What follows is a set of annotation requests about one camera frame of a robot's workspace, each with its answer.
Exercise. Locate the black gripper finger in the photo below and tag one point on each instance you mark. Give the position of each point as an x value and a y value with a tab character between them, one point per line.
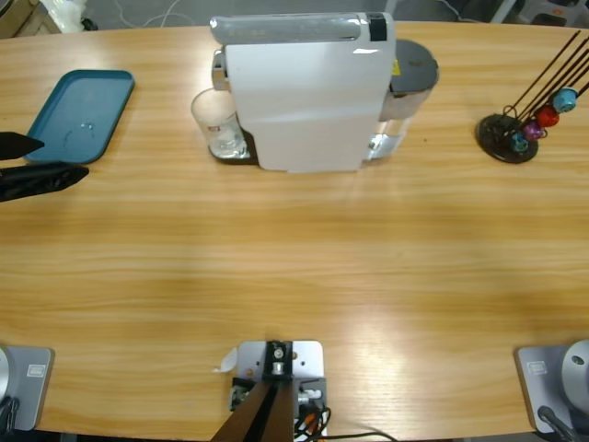
43	179
18	145

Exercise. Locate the clear glass cup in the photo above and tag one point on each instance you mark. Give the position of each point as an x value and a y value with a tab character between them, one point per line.
218	124

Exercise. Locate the white capsule coffee machine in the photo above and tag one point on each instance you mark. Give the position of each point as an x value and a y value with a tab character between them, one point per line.
303	101

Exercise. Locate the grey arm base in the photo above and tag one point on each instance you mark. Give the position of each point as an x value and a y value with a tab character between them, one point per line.
25	382
559	377

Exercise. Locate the blue coffee capsule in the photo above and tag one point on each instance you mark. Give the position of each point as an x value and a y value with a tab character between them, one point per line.
520	143

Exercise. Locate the purple coffee capsule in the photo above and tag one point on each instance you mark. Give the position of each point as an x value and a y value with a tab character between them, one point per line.
534	131

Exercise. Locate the red coffee capsule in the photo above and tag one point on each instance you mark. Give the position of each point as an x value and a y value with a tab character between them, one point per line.
547	116

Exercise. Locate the teal coffee capsule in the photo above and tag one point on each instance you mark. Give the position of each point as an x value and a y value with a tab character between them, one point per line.
564	99

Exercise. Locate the teal plastic tray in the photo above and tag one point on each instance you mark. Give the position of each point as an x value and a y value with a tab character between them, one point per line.
80	115

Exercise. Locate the brown cardboard box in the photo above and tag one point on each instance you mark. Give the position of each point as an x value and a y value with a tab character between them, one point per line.
16	18

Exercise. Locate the white plastic bag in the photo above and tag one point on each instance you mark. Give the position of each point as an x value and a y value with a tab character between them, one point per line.
62	11

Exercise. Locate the white paper tag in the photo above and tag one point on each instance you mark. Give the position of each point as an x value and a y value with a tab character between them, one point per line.
226	361

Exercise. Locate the black capsule stand with rods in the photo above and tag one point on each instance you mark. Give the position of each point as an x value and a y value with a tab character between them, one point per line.
494	133

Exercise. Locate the dark camera post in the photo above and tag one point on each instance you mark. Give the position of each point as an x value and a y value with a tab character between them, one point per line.
262	410

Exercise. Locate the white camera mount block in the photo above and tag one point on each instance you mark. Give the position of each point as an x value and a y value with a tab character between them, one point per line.
306	364

